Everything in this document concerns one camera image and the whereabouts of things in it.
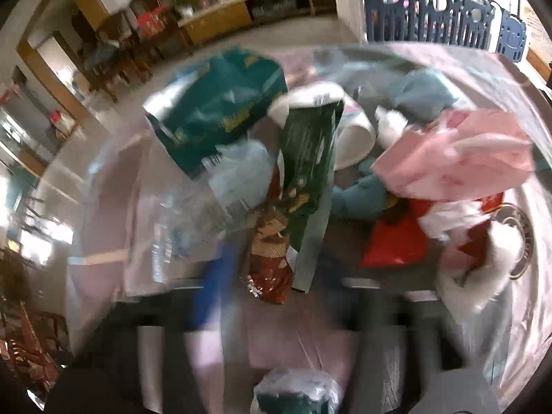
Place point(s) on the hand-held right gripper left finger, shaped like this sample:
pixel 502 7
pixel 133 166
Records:
pixel 213 284

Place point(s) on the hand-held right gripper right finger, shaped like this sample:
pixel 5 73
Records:
pixel 388 345

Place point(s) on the red-brown snack wrapper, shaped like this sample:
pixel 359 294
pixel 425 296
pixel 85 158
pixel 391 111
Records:
pixel 269 263

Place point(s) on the dark green snack packet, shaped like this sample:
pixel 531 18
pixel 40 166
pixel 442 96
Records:
pixel 306 168

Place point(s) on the white paper cup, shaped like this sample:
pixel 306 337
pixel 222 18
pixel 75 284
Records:
pixel 356 138

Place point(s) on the clear plastic bag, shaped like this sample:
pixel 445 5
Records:
pixel 172 224

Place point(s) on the white crumpled tissue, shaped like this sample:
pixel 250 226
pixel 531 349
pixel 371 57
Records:
pixel 470 284

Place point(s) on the clear bag with teal contents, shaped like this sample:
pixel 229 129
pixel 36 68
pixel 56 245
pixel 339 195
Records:
pixel 297 392

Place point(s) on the red plastic bag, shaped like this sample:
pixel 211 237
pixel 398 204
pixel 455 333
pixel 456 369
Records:
pixel 392 241

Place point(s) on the striped printed tablecloth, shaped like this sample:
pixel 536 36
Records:
pixel 116 207

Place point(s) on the blue face mask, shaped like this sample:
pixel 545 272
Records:
pixel 358 194

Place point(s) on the green tissue packet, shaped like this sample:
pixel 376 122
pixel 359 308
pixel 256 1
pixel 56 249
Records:
pixel 215 103

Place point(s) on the pink plastic bag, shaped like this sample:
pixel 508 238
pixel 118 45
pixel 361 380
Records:
pixel 453 159

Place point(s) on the small red box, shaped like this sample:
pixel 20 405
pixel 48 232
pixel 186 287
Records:
pixel 57 116

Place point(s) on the dark wooden chair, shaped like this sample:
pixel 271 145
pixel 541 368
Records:
pixel 125 51

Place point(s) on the wooden TV cabinet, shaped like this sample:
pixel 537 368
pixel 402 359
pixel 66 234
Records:
pixel 215 23

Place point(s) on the blue white playpen fence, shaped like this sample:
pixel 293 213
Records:
pixel 440 13

